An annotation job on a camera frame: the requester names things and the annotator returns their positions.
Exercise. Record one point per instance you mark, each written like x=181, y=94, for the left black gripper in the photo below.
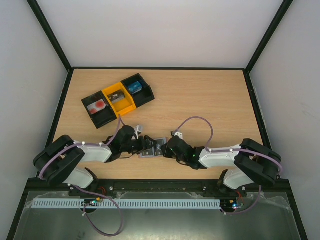
x=144, y=146

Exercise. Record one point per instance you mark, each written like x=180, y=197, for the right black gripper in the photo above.
x=169, y=146

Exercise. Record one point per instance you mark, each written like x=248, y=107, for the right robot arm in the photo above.
x=250, y=162

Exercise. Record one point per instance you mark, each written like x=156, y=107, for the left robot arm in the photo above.
x=59, y=162

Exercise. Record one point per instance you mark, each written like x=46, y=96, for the black VIP card stack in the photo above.
x=116, y=96

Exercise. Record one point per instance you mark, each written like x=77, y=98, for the blue card stack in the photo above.
x=134, y=87

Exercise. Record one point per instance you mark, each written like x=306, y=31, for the white red card stack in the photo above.
x=96, y=106

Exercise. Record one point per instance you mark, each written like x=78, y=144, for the right black bin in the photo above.
x=143, y=97

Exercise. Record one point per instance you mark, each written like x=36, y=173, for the black bin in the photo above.
x=103, y=117
x=143, y=97

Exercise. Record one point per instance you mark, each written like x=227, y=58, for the left black bin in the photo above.
x=103, y=117

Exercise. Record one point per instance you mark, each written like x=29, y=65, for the yellow middle bin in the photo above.
x=122, y=107

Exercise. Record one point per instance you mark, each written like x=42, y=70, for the grey metal front plate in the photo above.
x=259, y=217

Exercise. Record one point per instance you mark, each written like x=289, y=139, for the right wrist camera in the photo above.
x=177, y=134

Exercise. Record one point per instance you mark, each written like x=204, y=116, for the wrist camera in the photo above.
x=137, y=131
x=177, y=134

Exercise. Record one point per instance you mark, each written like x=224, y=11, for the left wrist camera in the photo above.
x=137, y=131

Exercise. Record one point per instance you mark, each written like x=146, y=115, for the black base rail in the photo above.
x=206, y=188

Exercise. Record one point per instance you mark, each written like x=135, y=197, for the light blue cable duct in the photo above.
x=175, y=204

